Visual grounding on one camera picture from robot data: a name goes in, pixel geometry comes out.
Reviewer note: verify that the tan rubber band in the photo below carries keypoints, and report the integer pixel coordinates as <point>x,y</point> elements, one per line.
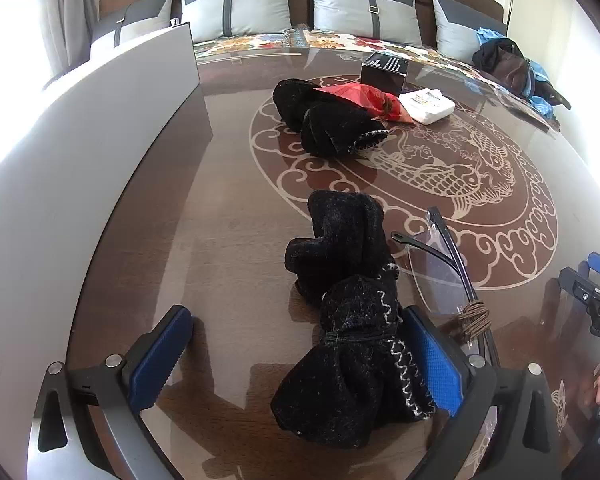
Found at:
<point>472,317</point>

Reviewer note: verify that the white packet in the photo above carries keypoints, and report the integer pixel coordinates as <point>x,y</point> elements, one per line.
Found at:
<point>427,105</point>

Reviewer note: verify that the grey curtain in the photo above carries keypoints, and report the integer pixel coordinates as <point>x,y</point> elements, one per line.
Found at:
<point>70,5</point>

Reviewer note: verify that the black box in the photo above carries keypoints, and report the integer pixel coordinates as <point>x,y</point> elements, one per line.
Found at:
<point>382,72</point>

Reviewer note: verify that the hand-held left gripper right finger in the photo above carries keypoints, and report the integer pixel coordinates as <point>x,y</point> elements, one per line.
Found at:
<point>440,367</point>

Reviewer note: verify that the brown black bag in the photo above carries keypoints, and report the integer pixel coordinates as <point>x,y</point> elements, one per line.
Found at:
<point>507,67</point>

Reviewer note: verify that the red plastic bag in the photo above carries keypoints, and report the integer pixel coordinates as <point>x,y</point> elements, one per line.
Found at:
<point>370,100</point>

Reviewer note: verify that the wooden desktop with fish inlay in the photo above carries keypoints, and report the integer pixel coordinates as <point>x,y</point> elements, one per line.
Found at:
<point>220,220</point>

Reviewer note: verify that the floral bedsheet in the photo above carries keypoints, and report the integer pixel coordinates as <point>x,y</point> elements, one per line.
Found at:
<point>330,42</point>

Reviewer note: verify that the black knit glove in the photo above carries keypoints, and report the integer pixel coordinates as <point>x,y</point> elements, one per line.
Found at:
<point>325,122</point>
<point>350,340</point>

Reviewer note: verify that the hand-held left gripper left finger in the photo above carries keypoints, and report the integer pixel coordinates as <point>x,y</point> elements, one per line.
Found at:
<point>155,360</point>

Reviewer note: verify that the black-rimmed eyeglasses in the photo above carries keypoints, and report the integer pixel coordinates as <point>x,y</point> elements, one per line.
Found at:
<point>442,265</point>

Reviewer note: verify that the grey board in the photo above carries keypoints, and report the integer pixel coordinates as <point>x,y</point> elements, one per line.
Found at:
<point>80,185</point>

